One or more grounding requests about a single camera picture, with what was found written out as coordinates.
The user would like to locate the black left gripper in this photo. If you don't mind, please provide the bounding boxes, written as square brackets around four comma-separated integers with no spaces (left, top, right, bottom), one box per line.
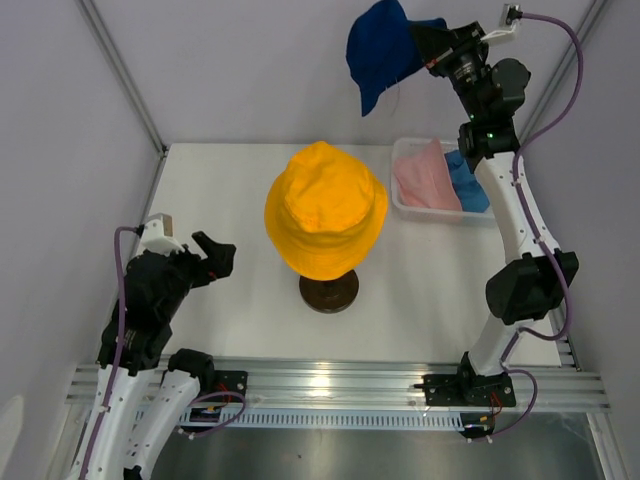
[158,230,235,318]

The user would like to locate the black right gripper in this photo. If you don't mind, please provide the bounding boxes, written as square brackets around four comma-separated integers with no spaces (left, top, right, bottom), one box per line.
[407,22,487,122]

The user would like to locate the dark blue bucket hat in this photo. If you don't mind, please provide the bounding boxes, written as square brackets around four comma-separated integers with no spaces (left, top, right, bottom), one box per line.
[345,0,424,117]

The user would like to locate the yellow bucket hat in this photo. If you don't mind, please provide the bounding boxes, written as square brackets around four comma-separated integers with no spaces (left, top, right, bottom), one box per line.
[264,141,389,281]

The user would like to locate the pink bucket hat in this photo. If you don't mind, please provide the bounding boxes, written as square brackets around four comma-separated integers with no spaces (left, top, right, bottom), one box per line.
[393,138,462,212]

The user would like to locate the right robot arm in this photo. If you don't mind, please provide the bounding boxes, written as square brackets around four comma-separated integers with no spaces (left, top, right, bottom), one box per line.
[409,22,579,405]

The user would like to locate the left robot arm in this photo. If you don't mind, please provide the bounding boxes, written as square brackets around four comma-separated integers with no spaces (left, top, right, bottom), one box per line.
[67,220,236,479]

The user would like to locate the brown round hat stand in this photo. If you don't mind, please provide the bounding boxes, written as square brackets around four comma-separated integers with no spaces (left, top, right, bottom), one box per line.
[298,270,359,314]

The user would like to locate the white plastic basket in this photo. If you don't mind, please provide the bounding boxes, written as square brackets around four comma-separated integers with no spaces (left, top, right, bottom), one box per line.
[390,138,496,228]

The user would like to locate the light blue bucket hat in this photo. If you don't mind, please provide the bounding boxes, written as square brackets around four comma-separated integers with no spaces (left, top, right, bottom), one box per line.
[445,150,490,213]

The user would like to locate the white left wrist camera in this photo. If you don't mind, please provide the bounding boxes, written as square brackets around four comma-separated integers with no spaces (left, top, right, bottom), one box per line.
[140,213,184,255]

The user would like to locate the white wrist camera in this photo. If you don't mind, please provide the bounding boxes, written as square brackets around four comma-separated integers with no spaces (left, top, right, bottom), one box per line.
[481,3,523,45]
[140,213,184,255]

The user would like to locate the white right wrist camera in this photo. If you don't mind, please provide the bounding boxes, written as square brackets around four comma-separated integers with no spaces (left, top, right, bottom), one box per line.
[481,3,523,45]

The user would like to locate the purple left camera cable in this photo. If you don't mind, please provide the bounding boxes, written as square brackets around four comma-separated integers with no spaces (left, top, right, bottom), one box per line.
[74,226,146,476]

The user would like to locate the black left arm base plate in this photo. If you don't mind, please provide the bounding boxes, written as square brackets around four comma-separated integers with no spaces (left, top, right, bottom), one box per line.
[211,370,249,403]

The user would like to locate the aluminium frame post right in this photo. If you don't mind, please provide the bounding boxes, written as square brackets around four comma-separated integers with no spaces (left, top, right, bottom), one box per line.
[521,1,614,141]

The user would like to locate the aluminium frame post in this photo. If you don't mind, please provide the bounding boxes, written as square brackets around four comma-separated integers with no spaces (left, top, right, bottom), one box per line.
[521,1,614,141]
[75,0,167,156]

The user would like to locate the white slotted cable duct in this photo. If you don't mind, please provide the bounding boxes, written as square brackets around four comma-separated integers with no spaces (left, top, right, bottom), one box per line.
[119,408,496,431]

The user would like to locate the aluminium frame post left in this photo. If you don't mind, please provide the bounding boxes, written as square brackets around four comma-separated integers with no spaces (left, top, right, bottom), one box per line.
[75,0,167,156]

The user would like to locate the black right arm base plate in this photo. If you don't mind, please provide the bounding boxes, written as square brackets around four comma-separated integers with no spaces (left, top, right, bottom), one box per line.
[413,373,516,408]

